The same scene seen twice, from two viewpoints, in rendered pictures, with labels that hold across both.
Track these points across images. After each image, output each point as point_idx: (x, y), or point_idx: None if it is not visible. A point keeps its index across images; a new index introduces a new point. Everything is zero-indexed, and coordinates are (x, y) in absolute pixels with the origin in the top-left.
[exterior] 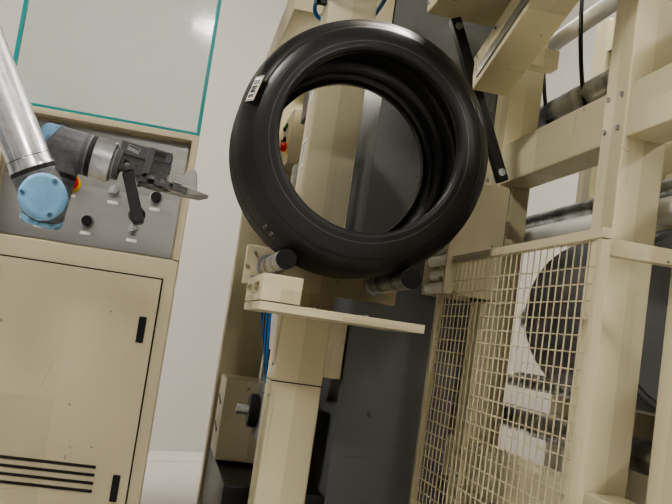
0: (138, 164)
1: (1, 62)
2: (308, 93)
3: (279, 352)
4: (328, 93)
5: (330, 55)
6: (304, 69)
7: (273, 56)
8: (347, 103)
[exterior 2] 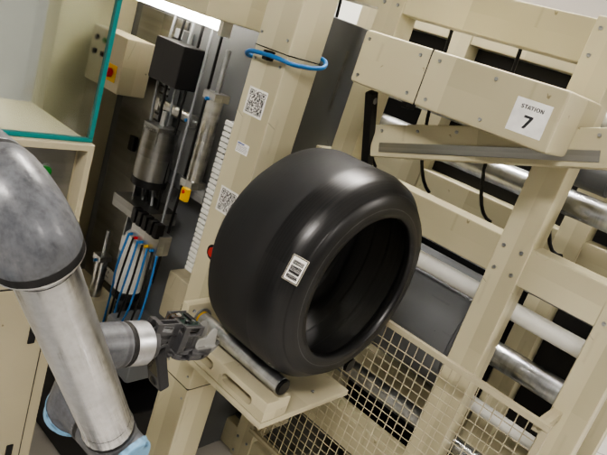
0: (169, 339)
1: (105, 365)
2: (171, 61)
3: (195, 370)
4: (266, 159)
5: (358, 231)
6: (338, 248)
7: (310, 231)
8: None
